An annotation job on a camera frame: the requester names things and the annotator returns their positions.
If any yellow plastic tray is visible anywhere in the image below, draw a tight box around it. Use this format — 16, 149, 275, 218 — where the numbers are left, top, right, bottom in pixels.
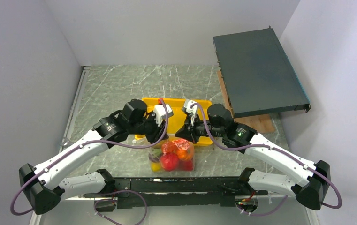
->
134, 97, 213, 146

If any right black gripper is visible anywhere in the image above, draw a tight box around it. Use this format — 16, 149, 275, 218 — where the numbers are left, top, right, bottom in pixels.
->
175, 112, 225, 144

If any orange toy carrot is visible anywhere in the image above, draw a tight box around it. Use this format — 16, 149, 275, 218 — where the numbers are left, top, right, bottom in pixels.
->
161, 139, 193, 154

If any wooden board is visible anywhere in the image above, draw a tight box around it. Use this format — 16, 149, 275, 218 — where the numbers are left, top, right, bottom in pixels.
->
217, 71, 275, 133

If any orange toy pumpkin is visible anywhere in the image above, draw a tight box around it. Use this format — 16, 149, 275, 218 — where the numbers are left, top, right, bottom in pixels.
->
176, 149, 195, 161

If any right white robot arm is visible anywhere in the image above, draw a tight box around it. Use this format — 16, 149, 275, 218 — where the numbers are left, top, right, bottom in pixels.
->
175, 100, 333, 210

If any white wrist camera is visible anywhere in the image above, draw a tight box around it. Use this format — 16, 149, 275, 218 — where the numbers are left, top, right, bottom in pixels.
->
152, 98, 174, 127
182, 99, 199, 127

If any dark green rack box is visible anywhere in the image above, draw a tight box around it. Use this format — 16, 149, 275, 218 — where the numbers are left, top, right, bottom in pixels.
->
213, 27, 311, 118

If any black base frame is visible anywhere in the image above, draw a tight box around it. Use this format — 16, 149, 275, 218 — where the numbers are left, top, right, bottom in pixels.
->
94, 176, 269, 209

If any purple toy onion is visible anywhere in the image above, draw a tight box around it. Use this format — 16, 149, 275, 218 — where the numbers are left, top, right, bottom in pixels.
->
148, 153, 162, 163

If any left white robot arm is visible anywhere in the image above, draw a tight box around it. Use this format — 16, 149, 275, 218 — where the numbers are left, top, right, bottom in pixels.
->
19, 99, 173, 215

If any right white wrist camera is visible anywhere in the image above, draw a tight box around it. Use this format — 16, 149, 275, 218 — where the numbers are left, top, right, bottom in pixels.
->
182, 99, 199, 127

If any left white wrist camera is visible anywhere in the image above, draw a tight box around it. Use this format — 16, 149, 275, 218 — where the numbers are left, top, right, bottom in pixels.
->
152, 98, 174, 127

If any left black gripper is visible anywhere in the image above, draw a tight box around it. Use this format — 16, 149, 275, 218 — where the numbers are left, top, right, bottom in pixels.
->
129, 110, 169, 144

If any aluminium side rail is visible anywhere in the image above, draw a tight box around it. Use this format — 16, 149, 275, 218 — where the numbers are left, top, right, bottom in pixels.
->
58, 66, 91, 154

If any clear dotted zip top bag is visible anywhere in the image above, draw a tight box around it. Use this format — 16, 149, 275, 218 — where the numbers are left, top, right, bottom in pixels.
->
145, 137, 195, 173

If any red bell pepper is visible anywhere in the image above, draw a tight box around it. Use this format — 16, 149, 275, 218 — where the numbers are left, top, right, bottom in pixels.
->
181, 160, 194, 171

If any red toy tomato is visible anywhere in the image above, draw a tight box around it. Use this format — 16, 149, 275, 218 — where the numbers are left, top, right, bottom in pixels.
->
160, 152, 180, 171

